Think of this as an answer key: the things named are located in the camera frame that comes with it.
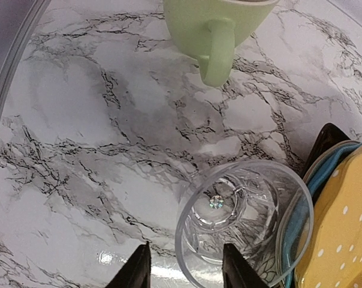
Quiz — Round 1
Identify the black floral square plate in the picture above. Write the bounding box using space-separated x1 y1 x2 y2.
258 122 354 288

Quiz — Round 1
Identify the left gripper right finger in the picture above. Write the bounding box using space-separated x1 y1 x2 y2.
222 243 269 288

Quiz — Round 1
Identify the blue polka dot plate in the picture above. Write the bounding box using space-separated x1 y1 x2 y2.
277 142 362 287

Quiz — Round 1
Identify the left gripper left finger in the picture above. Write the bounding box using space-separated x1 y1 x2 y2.
105 242 151 288

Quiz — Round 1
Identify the clear glass blue flower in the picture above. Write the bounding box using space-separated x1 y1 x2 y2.
175 160 313 287

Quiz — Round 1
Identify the pale green mug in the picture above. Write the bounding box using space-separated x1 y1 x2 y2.
163 0 277 87

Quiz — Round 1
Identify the left aluminium frame post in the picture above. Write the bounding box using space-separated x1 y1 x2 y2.
0 0 50 118

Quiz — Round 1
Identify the orange polka dot plate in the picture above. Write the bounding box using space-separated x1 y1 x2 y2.
294 145 362 287

